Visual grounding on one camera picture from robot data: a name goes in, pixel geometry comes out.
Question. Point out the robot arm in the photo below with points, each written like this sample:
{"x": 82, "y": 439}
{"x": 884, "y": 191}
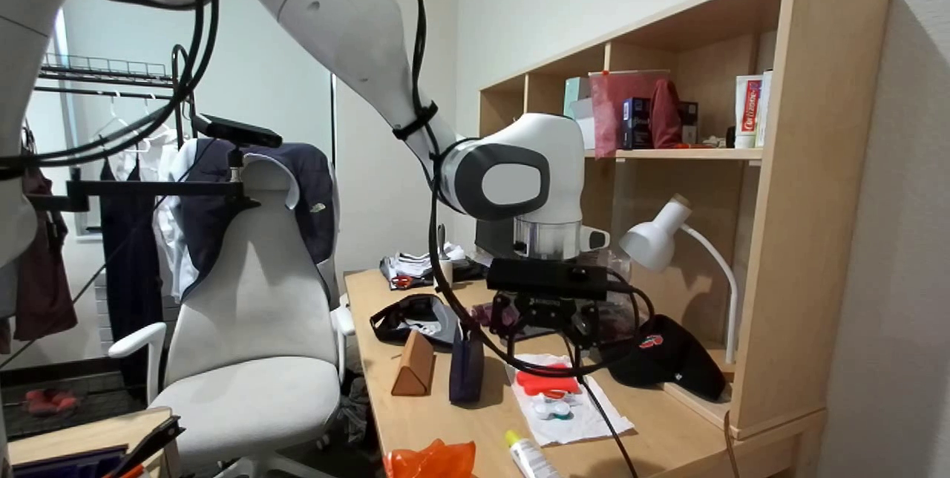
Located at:
{"x": 334, "y": 3}

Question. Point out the white tube with yellow cap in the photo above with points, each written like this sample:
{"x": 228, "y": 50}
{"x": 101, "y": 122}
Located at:
{"x": 528, "y": 457}

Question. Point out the white paper sheet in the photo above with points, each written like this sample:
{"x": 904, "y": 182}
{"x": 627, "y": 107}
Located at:
{"x": 579, "y": 422}

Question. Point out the wooden desk hutch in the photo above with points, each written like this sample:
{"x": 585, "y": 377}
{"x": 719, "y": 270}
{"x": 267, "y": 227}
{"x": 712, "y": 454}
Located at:
{"x": 809, "y": 203}

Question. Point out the black box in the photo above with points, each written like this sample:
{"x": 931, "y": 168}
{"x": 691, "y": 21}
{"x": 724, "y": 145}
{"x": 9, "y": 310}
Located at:
{"x": 689, "y": 122}

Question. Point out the white cup with tool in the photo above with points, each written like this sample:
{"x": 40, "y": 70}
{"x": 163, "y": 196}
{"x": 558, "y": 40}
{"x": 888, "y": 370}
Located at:
{"x": 446, "y": 272}

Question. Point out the white and red tube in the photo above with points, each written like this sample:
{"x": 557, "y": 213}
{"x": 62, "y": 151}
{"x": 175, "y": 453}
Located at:
{"x": 747, "y": 110}

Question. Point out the brown triangular case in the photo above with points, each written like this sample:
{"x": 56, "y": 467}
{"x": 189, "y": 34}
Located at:
{"x": 414, "y": 370}

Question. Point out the purple plastic packet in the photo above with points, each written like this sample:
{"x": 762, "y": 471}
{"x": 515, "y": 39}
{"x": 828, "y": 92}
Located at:
{"x": 481, "y": 313}

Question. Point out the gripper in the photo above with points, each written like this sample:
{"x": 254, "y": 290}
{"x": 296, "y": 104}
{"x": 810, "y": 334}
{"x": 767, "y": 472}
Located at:
{"x": 548, "y": 311}

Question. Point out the orange plastic bag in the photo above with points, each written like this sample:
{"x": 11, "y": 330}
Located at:
{"x": 434, "y": 461}

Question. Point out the white box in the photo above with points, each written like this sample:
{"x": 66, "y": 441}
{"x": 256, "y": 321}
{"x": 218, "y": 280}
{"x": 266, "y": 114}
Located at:
{"x": 583, "y": 122}

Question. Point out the dark blue case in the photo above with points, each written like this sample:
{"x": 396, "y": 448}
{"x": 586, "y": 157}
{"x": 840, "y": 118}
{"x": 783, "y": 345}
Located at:
{"x": 466, "y": 374}

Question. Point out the black cap with red logo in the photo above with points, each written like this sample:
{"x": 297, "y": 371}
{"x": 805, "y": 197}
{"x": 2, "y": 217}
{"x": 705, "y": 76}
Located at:
{"x": 672, "y": 359}

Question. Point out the pair of red slippers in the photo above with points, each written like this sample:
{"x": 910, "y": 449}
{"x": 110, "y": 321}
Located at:
{"x": 48, "y": 401}

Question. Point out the navy jacket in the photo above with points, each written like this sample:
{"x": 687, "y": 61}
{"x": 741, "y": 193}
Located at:
{"x": 315, "y": 203}

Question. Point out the dark blue box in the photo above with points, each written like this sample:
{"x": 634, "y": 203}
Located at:
{"x": 637, "y": 124}

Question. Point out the white lens case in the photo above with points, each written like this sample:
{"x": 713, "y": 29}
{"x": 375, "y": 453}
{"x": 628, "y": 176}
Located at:
{"x": 551, "y": 409}

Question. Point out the red plastic bag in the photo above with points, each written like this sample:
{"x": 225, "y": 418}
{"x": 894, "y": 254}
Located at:
{"x": 610, "y": 110}

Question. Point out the white office chair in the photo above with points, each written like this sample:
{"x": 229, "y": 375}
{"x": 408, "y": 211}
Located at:
{"x": 252, "y": 359}

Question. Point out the pile of white papers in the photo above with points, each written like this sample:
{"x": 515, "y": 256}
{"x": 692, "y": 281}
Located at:
{"x": 412, "y": 263}

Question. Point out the black clothes rack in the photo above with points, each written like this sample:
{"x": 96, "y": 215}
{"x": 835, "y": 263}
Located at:
{"x": 104, "y": 76}

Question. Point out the white desk lamp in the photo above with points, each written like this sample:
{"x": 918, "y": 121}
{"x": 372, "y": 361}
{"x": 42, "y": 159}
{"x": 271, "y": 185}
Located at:
{"x": 653, "y": 240}

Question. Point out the teal box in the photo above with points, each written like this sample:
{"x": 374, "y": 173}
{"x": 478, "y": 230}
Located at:
{"x": 573, "y": 94}

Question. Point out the row of hanging clothes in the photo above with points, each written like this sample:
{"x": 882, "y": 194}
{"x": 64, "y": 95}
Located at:
{"x": 132, "y": 263}

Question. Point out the maroon hanging garment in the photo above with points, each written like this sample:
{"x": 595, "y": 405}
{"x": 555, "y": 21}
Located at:
{"x": 43, "y": 277}

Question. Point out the maroon cloth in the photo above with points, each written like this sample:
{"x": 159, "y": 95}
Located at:
{"x": 666, "y": 114}

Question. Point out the black clamp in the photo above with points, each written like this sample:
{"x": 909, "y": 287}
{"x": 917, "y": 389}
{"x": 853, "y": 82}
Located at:
{"x": 148, "y": 441}

